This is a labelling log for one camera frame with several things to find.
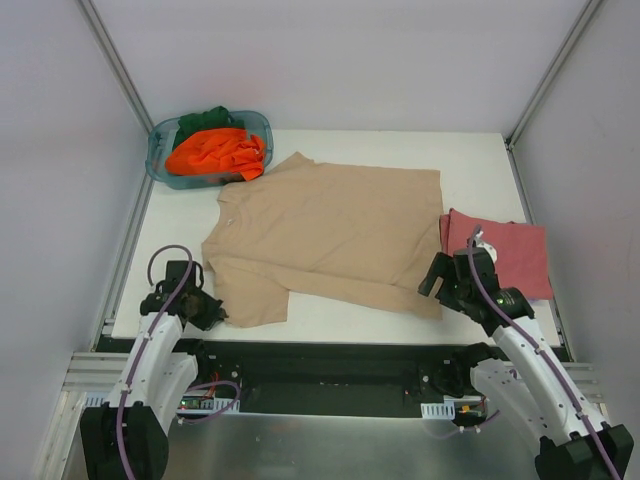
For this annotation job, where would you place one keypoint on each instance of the teal plastic basket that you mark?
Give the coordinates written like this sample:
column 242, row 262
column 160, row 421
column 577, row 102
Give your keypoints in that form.
column 160, row 146

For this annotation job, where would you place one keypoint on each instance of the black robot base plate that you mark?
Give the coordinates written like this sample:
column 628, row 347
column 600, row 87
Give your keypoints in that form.
column 349, row 380

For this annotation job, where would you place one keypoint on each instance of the beige t shirt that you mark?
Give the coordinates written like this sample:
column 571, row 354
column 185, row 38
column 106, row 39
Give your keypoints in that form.
column 358, row 234

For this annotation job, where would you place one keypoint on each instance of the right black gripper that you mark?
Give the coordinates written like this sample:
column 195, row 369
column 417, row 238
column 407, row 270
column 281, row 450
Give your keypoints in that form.
column 445, row 275

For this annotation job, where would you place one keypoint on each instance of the orange t shirt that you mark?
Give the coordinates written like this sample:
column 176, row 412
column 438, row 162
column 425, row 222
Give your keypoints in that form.
column 218, row 151

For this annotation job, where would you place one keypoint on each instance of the left aluminium frame post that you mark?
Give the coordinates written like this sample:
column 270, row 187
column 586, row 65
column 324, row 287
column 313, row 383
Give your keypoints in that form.
column 116, row 64

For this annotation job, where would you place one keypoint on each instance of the aluminium frame post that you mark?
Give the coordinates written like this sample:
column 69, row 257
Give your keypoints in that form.
column 116, row 64
column 588, row 13

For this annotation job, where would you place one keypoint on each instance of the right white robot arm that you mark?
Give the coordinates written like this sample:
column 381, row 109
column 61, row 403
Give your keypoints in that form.
column 569, row 436

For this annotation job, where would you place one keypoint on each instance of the folded red t shirt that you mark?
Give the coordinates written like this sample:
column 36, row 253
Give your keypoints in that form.
column 520, row 257

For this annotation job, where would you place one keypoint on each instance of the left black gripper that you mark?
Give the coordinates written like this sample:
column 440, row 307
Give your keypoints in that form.
column 207, row 314

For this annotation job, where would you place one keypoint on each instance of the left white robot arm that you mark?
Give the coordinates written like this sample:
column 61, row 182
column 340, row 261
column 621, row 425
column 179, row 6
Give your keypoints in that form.
column 126, row 437

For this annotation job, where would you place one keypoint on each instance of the green t shirt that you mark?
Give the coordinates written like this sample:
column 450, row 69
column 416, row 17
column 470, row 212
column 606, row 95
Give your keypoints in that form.
column 215, row 118

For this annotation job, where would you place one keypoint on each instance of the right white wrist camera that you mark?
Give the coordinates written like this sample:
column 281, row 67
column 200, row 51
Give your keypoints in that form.
column 480, row 242

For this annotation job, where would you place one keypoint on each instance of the right aluminium frame post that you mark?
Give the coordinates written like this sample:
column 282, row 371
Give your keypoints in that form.
column 588, row 13

